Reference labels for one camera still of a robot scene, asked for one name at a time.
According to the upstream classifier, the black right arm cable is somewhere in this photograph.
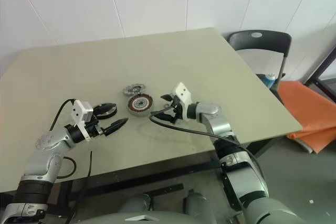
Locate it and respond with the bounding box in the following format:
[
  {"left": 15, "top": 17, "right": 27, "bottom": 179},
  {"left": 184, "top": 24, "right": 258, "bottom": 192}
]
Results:
[{"left": 149, "top": 108, "right": 263, "bottom": 179}]

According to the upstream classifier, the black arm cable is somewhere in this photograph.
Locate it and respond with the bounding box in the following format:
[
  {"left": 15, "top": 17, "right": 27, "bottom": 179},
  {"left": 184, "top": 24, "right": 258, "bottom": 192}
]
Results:
[
  {"left": 149, "top": 108, "right": 263, "bottom": 179},
  {"left": 49, "top": 99, "right": 77, "bottom": 179}
]

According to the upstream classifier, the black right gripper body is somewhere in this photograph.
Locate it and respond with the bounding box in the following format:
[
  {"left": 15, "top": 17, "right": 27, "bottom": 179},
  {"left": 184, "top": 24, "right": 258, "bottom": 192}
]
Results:
[{"left": 170, "top": 97, "right": 185, "bottom": 125}]

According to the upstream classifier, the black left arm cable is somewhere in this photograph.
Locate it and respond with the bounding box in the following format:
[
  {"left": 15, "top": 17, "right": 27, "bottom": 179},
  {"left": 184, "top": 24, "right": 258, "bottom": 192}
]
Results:
[{"left": 49, "top": 99, "right": 77, "bottom": 179}]

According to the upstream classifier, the blue-capped bottle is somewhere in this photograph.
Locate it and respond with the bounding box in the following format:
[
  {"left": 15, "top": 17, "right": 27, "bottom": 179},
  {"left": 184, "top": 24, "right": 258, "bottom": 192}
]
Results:
[{"left": 264, "top": 72, "right": 277, "bottom": 89}]

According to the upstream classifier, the gray round motor stator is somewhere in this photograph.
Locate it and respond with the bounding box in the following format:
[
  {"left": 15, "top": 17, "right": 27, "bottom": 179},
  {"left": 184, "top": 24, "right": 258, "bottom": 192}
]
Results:
[{"left": 127, "top": 94, "right": 154, "bottom": 116}]

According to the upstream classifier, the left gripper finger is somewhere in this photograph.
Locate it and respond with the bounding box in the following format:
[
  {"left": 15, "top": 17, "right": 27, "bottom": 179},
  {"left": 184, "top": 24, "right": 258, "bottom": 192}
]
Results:
[
  {"left": 98, "top": 103, "right": 116, "bottom": 113},
  {"left": 103, "top": 118, "right": 129, "bottom": 136}
]

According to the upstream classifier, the black plastic folding chair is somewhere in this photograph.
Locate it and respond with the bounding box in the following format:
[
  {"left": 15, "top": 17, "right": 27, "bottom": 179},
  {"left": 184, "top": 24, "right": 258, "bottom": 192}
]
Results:
[{"left": 227, "top": 29, "right": 293, "bottom": 89}]

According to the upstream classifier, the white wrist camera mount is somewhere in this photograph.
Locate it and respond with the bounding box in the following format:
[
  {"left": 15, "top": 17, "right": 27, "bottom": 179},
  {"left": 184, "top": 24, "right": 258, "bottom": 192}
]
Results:
[
  {"left": 172, "top": 82, "right": 194, "bottom": 123},
  {"left": 71, "top": 100, "right": 95, "bottom": 141}
]

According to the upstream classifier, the black table frame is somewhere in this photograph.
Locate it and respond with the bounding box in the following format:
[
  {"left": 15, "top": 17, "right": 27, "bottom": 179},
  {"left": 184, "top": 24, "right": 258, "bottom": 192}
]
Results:
[{"left": 47, "top": 136, "right": 280, "bottom": 209}]

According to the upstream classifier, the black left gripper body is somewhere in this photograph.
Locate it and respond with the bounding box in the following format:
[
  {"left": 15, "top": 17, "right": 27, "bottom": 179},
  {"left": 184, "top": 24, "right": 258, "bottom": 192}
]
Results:
[{"left": 85, "top": 117, "right": 107, "bottom": 139}]

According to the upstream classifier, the silver toothed gear plate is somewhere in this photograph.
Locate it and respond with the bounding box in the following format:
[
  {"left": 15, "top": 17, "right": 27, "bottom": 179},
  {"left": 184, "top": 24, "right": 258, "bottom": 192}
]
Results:
[{"left": 121, "top": 83, "right": 147, "bottom": 97}]

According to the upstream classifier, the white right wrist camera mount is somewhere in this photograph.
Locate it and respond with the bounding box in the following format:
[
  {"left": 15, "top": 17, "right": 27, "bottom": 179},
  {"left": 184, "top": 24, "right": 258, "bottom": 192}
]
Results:
[{"left": 172, "top": 82, "right": 194, "bottom": 123}]

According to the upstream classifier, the black perforated metal bar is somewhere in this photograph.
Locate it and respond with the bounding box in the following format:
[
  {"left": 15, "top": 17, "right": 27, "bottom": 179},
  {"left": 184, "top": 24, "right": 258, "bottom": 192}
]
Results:
[{"left": 143, "top": 182, "right": 185, "bottom": 197}]

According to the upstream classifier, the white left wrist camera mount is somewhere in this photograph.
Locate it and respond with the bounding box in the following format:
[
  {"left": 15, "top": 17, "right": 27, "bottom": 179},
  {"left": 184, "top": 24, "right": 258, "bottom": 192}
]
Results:
[{"left": 71, "top": 100, "right": 95, "bottom": 141}]

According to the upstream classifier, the dark gray rounded shape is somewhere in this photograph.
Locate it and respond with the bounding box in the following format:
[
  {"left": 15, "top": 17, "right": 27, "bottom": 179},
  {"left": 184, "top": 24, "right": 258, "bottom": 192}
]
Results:
[{"left": 183, "top": 189, "right": 217, "bottom": 224}]

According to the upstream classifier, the gray robot chest shell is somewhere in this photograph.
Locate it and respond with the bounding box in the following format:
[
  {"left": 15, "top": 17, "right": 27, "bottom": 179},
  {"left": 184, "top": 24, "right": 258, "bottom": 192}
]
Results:
[{"left": 78, "top": 202, "right": 218, "bottom": 224}]

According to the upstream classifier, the black metal frame table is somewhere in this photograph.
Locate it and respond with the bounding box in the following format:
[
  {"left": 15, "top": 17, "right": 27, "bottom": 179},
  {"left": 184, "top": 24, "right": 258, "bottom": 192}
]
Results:
[{"left": 304, "top": 46, "right": 336, "bottom": 88}]

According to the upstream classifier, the orange cloth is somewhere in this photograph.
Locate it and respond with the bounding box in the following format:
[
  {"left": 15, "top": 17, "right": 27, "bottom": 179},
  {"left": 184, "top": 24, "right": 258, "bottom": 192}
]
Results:
[{"left": 276, "top": 80, "right": 336, "bottom": 155}]

